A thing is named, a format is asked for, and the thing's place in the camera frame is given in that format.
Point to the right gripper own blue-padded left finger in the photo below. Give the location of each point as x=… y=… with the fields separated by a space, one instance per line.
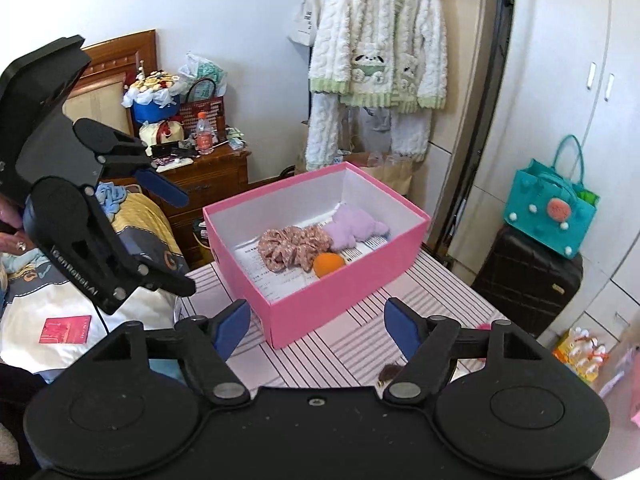
x=205 y=345

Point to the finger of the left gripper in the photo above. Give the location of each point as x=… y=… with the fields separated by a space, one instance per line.
x=157 y=184
x=153 y=276

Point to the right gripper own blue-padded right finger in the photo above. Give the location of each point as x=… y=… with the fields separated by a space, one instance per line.
x=428 y=346

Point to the pink floral scrunchie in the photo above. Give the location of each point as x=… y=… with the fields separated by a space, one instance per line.
x=281 y=250

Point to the pink cardboard box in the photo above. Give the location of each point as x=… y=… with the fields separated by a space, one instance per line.
x=292 y=202

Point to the orange ball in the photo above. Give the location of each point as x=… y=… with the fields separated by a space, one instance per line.
x=327 y=263

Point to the purple plush toy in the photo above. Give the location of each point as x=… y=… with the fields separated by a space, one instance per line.
x=351 y=225

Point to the white blue wipes pack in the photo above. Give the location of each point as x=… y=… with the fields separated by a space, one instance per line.
x=277 y=286

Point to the person's left hand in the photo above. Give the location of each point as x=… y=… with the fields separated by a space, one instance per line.
x=13 y=238

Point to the wooden nightstand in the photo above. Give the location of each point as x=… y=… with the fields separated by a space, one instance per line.
x=208 y=180

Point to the plastic water bottle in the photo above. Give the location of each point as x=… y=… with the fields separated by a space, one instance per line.
x=205 y=138

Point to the striped pink table cloth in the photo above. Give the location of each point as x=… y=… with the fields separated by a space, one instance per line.
x=352 y=349

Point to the flower bouquet blue box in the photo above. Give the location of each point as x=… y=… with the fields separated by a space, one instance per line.
x=153 y=96

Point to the wooden headboard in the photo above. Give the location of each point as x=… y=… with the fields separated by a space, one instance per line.
x=114 y=64

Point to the red gift bag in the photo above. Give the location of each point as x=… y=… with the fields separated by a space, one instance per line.
x=212 y=107

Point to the black suitcase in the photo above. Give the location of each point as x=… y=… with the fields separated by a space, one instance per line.
x=527 y=282

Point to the yoghurt drink multipack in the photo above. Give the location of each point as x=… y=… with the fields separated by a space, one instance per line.
x=582 y=352

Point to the teal felt tote bag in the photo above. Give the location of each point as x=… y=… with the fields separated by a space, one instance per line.
x=549 y=208

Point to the white fleece trousers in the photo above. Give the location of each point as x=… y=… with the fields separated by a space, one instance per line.
x=334 y=126

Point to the white tote bag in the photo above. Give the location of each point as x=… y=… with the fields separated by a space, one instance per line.
x=303 y=27

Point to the white green fleece jacket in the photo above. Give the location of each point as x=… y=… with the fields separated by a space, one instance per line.
x=382 y=53

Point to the white wardrobe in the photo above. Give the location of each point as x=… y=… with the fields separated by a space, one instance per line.
x=569 y=96

